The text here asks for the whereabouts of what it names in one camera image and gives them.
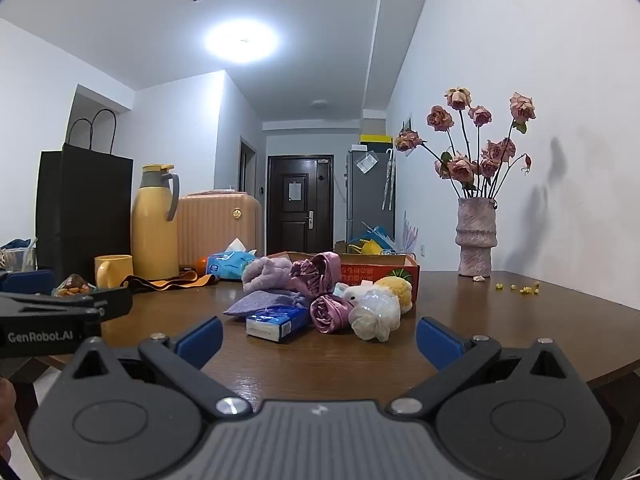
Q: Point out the white plush toy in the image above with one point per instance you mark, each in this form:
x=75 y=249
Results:
x=357 y=292

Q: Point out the yellow mug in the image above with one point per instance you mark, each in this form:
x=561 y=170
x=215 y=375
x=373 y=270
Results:
x=117 y=270

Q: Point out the dark brown entrance door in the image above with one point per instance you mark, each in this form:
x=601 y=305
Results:
x=300 y=220

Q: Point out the translucent bath pouf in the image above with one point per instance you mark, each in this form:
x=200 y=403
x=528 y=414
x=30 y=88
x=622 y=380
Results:
x=372 y=317

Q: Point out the clear snack packet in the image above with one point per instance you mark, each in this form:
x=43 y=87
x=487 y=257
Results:
x=75 y=287

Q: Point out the yellow plush toy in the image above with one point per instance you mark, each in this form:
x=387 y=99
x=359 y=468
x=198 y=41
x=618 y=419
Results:
x=397 y=287

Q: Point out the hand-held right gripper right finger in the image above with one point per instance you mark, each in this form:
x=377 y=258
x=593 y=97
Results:
x=437 y=342

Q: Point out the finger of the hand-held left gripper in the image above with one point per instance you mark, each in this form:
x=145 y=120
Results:
x=60 y=302
x=27 y=281

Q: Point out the black paper bag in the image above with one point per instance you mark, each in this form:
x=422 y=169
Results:
x=80 y=200

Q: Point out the yellow thermos jug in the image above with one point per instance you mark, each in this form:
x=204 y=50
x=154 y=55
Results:
x=152 y=230

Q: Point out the purple satin scrunchie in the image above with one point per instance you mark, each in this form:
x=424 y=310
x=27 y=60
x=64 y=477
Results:
x=327 y=312
x=320 y=270

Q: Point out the yellow plastic bag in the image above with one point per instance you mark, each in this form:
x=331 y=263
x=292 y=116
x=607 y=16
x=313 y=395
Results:
x=365 y=247

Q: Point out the dark side door frame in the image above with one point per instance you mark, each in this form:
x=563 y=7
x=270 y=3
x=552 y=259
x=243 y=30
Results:
x=245 y=170

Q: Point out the red orange cardboard box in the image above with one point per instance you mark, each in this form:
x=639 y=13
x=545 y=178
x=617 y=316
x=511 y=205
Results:
x=380 y=272

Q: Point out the yellow box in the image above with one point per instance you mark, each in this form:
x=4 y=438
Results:
x=375 y=139

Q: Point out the grey refrigerator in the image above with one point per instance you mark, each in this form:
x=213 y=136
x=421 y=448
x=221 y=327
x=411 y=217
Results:
x=367 y=200

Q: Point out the basket with small things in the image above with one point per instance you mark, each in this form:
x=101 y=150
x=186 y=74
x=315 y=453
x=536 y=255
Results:
x=15 y=257

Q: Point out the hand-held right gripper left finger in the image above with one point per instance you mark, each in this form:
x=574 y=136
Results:
x=202 y=341

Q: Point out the dried pink roses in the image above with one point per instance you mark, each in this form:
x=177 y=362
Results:
x=462 y=167

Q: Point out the purple fuzzy towel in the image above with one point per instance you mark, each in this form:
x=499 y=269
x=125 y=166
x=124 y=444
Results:
x=265 y=275

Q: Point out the scattered yellow flower crumbs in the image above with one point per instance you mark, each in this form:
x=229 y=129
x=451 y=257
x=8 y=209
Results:
x=525 y=290

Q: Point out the peach ribbed suitcase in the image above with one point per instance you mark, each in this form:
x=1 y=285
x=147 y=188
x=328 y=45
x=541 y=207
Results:
x=215 y=230

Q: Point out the blue wet wipes pack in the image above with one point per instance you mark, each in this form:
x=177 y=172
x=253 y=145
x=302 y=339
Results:
x=227 y=265

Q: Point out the pink textured vase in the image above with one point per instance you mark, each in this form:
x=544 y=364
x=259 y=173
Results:
x=476 y=240

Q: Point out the blue white tissue pack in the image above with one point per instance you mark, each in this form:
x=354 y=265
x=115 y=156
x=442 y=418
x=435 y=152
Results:
x=275 y=324

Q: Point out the round ceiling light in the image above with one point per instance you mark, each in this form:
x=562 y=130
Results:
x=241 y=41

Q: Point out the purple flower wall decoration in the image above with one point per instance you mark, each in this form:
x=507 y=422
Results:
x=410 y=232

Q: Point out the white folded umbrella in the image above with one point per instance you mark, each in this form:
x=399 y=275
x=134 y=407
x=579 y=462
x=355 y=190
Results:
x=390 y=180

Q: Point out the blue bag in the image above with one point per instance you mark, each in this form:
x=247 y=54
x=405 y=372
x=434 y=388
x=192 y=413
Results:
x=380 y=234

